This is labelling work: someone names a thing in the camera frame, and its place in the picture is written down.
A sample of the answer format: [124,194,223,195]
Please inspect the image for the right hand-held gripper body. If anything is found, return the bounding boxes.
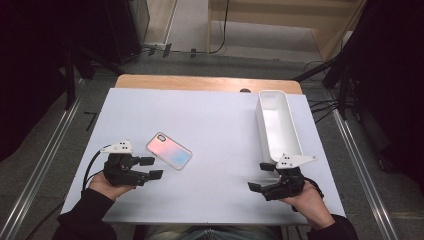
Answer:
[263,152,318,202]

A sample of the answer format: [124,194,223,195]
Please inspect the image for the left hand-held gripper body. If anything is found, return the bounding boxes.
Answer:
[99,139,148,187]

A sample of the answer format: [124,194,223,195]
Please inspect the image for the iridescent pink blue phone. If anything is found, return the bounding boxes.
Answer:
[145,131,194,172]

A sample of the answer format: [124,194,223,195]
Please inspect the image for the person's left hand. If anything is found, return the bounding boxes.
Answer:
[88,172,136,202]

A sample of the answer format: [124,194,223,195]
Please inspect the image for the person's right hand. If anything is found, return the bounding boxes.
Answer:
[279,181,336,232]

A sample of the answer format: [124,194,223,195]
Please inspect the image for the white plastic bin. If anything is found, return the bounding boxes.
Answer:
[255,89,305,165]

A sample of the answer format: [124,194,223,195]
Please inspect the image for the white board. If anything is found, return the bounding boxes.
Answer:
[60,87,347,225]

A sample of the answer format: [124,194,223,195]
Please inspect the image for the person's blue jeans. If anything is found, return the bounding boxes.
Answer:
[143,224,283,240]

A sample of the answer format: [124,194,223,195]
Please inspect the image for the wooden table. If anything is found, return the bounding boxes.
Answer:
[114,73,304,96]

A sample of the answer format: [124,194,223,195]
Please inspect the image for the black stand leg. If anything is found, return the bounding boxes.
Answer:
[64,43,125,112]
[292,54,343,83]

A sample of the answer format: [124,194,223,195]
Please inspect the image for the black curtain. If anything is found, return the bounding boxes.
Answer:
[334,0,424,188]
[0,0,151,163]

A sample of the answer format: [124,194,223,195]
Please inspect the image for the light wooden furniture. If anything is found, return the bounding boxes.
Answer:
[206,0,368,63]

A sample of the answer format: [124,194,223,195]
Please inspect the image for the right hand-held gripper cable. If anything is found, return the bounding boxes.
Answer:
[290,177,325,213]

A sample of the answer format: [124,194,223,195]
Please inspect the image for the hand-held gripper cable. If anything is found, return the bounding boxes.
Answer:
[81,144,112,198]
[290,177,325,213]

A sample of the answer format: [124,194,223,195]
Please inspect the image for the left hand-held gripper cable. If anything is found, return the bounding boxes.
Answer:
[81,144,112,198]

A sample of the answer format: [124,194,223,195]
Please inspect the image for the metal floor rail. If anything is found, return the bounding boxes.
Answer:
[328,99,400,240]
[0,95,85,240]

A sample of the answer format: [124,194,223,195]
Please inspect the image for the black floor cables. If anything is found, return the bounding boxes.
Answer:
[305,94,348,125]

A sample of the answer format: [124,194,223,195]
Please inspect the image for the hanging black cable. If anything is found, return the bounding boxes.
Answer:
[209,0,232,55]

